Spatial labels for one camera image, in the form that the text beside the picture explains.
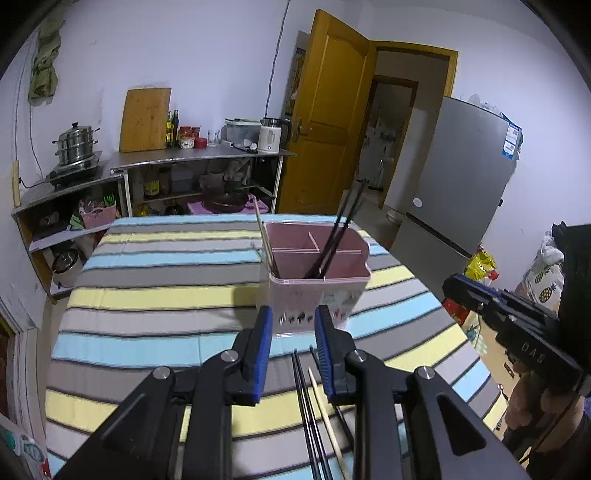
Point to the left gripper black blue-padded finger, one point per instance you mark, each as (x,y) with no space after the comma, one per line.
(406,421)
(179,421)

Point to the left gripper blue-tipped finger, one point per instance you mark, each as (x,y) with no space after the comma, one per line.
(474,296)

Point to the steel kitchen counter shelf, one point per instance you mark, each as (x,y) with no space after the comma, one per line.
(170,181)

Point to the yellow snack bag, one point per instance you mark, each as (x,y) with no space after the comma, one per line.
(481,267)

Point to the light wooden chopstick short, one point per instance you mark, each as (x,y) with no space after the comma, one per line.
(328,427)

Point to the silver refrigerator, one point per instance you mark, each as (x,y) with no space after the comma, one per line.
(472,157)

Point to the striped tablecloth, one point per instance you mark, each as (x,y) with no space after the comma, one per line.
(175,292)

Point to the pink plastic utensil basket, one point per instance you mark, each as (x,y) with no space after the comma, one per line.
(291,295)

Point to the orange wooden door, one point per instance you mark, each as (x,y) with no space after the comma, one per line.
(331,101)

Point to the pink storage basket on shelf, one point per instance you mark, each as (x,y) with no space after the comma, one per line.
(98,217)

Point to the dark wok pan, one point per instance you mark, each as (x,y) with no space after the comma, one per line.
(217,200)

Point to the gas stove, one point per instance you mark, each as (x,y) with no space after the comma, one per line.
(63,176)

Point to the white electric kettle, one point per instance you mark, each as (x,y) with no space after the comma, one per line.
(274,133)

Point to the stainless steel steamer pot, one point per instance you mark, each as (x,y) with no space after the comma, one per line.
(75,144)

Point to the red-lidded jar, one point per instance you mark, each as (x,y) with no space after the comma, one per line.
(186,137)

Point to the wooden cutting board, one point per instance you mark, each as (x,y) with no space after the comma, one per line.
(143,126)

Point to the dark oil bottle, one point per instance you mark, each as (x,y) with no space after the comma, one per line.
(174,129)

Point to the green hanging cloth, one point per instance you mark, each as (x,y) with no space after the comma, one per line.
(43,82)

